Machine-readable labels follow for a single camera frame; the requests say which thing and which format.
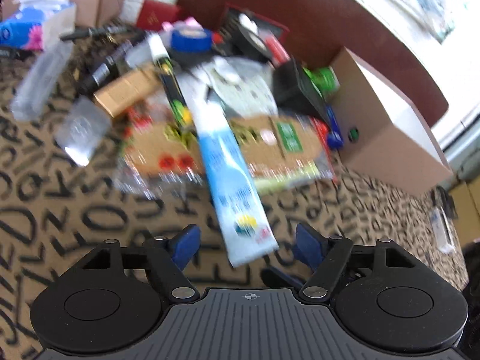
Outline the black tape roll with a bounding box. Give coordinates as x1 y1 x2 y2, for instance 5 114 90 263
234 26 273 61

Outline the brown wooden board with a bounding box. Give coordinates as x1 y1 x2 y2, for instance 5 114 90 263
176 0 449 129

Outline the light blue cream tube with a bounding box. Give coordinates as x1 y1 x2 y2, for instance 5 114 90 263
194 93 279 268

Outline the dark red framed box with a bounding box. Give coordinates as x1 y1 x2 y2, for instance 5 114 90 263
219 3 290 46

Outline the silver foil packet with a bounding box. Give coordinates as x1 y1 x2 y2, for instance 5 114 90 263
56 97 112 166

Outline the white capped black marker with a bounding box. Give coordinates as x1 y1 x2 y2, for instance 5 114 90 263
148 33 194 129

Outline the clear plastic case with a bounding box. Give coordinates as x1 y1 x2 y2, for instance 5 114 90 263
11 39 74 121

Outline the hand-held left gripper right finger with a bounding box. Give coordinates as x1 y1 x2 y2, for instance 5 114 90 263
295 223 418 305

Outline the thin black marker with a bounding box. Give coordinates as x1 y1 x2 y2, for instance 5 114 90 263
59 24 133 43

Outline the black marker with label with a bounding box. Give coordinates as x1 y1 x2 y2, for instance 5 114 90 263
76 33 148 95

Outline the yellow white flat box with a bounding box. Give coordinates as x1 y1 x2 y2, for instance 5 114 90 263
255 161 335 196

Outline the red white packet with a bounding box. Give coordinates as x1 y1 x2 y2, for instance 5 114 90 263
262 33 292 67

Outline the kraft brown box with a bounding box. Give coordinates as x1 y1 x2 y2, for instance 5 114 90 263
92 65 163 118

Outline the blue floral tissue pack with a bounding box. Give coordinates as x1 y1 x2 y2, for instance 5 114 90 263
0 0 78 52

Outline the green plastic bottle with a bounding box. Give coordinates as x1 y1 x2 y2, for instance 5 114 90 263
303 66 341 95

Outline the pink cardboard box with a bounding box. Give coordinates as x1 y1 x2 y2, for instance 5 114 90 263
328 46 455 196

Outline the small red box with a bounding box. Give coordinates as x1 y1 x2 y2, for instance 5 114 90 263
135 0 181 31

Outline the flat blue box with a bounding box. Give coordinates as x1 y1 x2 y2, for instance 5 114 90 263
324 104 344 149

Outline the black cardboard box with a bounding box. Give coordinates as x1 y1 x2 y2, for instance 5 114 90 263
271 59 331 118

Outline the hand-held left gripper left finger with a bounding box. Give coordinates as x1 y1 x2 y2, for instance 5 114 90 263
74 224 202 305

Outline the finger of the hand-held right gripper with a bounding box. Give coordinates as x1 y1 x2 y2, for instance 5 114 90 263
261 265 309 291

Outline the black plastic object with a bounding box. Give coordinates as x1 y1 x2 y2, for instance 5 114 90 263
174 48 211 69

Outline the white bunny ear item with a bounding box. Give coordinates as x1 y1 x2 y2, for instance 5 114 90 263
238 13 258 33

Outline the white patterned plastic bag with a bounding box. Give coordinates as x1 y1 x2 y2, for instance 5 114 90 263
179 56 279 118

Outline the blue tape roll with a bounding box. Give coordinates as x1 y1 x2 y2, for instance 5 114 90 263
170 28 215 54

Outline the pink soft item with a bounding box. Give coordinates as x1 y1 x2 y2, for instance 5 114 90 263
161 16 204 33

